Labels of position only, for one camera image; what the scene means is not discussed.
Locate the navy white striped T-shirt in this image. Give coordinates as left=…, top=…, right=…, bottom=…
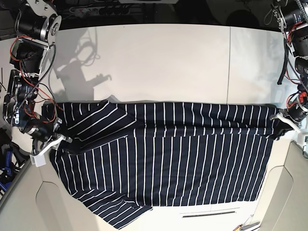
left=50, top=100, right=278, bottom=230

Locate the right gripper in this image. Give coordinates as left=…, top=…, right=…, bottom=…
left=23, top=101, right=83, bottom=155

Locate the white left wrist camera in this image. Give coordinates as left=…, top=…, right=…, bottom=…
left=297, top=130, right=308, bottom=147

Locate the white power strip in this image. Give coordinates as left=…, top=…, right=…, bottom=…
left=69, top=5, right=129, bottom=18

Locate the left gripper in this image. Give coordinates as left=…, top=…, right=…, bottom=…
left=266, top=92, right=308, bottom=140

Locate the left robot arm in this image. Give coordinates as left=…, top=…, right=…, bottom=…
left=269, top=0, right=308, bottom=140

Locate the blue clamp tool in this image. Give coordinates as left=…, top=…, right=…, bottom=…
left=0, top=148, right=14, bottom=195

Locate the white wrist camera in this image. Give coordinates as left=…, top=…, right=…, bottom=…
left=297, top=130, right=308, bottom=147
left=30, top=155, right=46, bottom=167

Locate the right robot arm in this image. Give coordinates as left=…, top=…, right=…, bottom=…
left=0, top=0, right=78, bottom=156

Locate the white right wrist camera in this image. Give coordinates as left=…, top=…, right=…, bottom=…
left=30, top=155, right=46, bottom=167

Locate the grey tool with orange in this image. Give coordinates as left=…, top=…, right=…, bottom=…
left=233, top=215, right=261, bottom=231

